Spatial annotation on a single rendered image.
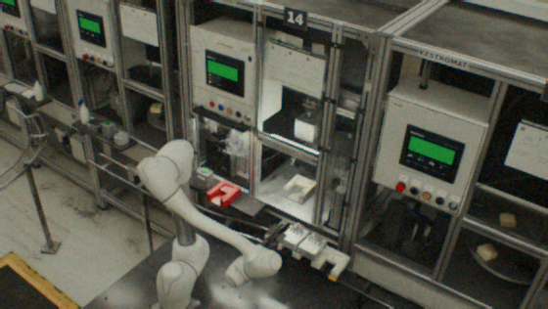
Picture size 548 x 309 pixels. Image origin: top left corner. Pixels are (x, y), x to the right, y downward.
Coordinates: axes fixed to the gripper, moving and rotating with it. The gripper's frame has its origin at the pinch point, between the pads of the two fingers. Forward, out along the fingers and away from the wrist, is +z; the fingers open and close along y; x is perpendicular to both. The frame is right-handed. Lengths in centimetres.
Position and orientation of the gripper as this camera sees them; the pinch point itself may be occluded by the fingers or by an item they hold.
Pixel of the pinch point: (282, 230)
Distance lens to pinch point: 247.0
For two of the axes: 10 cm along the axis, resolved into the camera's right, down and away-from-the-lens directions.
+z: 5.6, -4.4, 7.0
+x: -8.2, -3.5, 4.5
